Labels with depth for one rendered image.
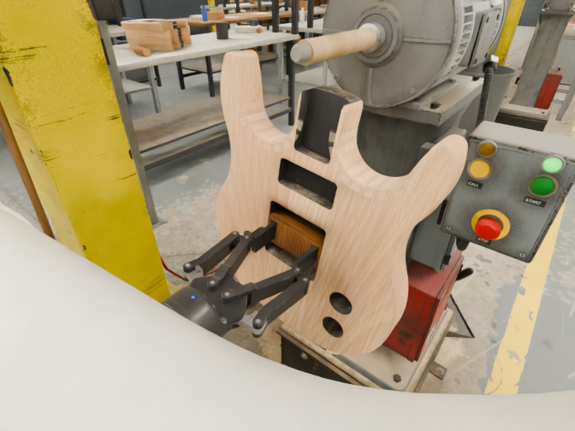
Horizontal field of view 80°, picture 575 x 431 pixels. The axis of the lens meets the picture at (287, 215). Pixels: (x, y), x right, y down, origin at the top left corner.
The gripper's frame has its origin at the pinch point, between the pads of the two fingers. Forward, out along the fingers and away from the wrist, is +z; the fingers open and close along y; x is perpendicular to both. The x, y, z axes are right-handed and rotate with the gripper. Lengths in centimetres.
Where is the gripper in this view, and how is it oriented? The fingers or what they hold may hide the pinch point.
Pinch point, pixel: (290, 243)
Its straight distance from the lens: 51.2
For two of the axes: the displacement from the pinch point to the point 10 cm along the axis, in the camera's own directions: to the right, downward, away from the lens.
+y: 7.7, 4.5, -4.5
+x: 1.0, -7.8, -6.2
